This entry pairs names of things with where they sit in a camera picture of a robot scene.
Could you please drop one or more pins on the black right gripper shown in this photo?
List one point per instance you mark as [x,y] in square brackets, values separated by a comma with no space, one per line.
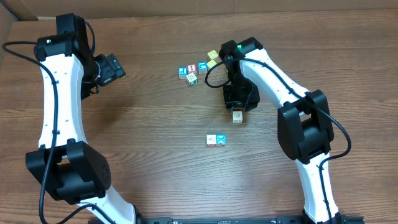
[240,103]

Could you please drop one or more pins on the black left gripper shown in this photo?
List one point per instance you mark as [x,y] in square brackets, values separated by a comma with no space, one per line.
[115,66]

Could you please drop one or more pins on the wooden O block green side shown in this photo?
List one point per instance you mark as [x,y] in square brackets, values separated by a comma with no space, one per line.
[237,116]

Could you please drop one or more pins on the blue X letter block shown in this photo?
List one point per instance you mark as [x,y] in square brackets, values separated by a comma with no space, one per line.
[220,139]

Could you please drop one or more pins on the wooden block red side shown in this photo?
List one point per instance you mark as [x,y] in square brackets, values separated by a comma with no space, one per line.
[211,140]

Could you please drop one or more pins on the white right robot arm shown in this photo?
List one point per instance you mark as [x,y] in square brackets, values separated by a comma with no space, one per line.
[304,130]

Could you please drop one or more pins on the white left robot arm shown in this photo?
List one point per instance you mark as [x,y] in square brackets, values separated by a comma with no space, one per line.
[65,165]

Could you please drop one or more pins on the yellow block near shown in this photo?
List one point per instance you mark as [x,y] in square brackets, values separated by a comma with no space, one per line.
[211,64]

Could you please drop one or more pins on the yellow block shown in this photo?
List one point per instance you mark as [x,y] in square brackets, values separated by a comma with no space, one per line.
[211,64]
[213,55]

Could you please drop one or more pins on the blue J letter block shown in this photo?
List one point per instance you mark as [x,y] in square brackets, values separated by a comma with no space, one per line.
[202,67]

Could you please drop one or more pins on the yellow block far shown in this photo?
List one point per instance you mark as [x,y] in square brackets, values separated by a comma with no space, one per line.
[213,55]

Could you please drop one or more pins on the wooden W block green side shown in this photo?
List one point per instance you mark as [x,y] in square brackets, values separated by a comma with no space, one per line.
[192,79]

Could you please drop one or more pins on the red I letter block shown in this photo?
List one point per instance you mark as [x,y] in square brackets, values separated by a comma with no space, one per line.
[192,68]

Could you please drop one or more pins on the blue P letter block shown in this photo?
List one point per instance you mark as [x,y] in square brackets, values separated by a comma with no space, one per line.
[182,72]

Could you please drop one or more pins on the brown cardboard wall panel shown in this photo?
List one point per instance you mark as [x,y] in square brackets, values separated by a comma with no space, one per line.
[27,10]

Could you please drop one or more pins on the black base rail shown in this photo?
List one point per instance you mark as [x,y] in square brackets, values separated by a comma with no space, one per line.
[342,219]

